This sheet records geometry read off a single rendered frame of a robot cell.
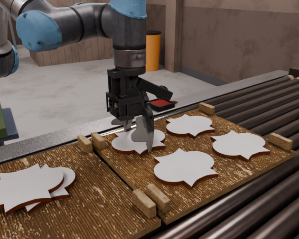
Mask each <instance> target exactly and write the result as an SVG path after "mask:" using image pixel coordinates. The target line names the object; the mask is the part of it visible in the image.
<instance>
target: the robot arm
mask: <svg viewBox="0 0 299 239"><path fill-rule="evenodd" d="M8 14H9V15H10V16H11V17H12V18H13V19H14V20H15V21H16V30H17V34H18V37H19V38H20V39H21V40H22V44H23V45H24V46H25V47H26V48H27V49H28V50H30V51H32V52H43V51H51V50H55V49H57V48H58V47H62V46H66V45H69V44H73V43H77V42H81V41H85V40H88V39H91V38H95V37H103V38H112V45H113V61H114V65H115V68H113V69H107V75H108V90H109V91H108V92H106V106H107V112H110V114H112V115H113V116H114V117H116V118H114V119H113V120H112V121H111V124H112V125H123V126H124V132H127V131H130V130H131V125H132V120H133V119H134V117H136V116H139V115H142V117H141V116H140V117H137V118H136V120H135V122H136V129H135V130H134V131H133V132H132V133H131V139H132V141H133V142H146V146H147V149H148V153H149V152H151V150H152V145H153V139H154V130H155V129H154V116H153V112H152V109H151V106H150V102H149V97H148V95H147V93H146V92H149V93H151V94H154V95H155V96H156V97H157V98H158V99H160V100H163V99H165V100H167V101H169V100H170V99H171V97H172V95H173V92H171V91H169V90H168V89H167V87H166V86H163V85H161V86H158V85H155V84H153V83H151V82H149V81H147V80H144V79H142V78H140V77H138V75H142V74H144V73H145V72H146V66H145V65H146V18H147V14H146V0H111V1H110V3H91V2H81V3H76V4H74V5H73V6H66V7H59V8H56V7H54V6H53V5H52V4H51V3H50V2H49V1H47V0H0V78H1V77H7V76H9V75H10V74H13V73H15V72H16V71H17V69H18V67H19V56H17V51H16V49H15V47H14V46H13V45H12V44H11V42H10V41H9V40H8ZM108 98H109V99H108ZM108 102H109V103H108ZM108 104H109V107H108Z"/></svg>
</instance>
